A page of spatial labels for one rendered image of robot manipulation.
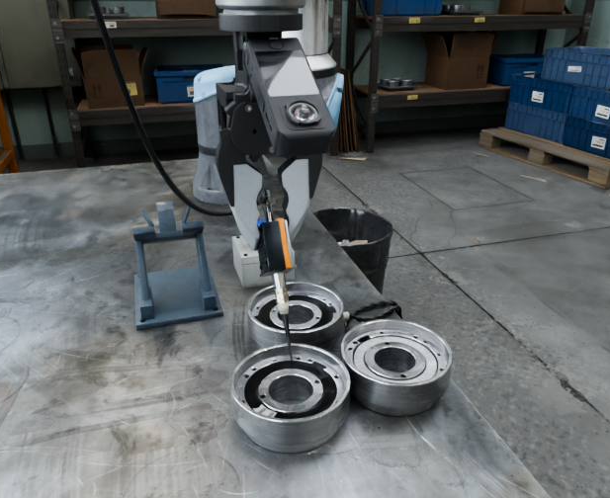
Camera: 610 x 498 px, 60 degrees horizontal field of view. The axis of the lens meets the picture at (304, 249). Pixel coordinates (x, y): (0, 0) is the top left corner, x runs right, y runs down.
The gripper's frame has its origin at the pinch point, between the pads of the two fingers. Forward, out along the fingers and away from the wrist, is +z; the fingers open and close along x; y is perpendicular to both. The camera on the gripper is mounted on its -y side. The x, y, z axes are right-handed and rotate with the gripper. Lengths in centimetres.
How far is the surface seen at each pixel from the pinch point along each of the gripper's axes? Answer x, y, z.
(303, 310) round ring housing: -4.0, 3.0, 10.9
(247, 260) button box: 0.1, 13.7, 9.1
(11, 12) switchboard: 83, 373, -10
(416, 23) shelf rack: -192, 335, -2
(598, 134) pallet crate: -287, 239, 66
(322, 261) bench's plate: -11.6, 18.2, 13.2
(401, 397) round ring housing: -7.9, -13.9, 10.3
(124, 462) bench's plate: 15.7, -11.5, 13.1
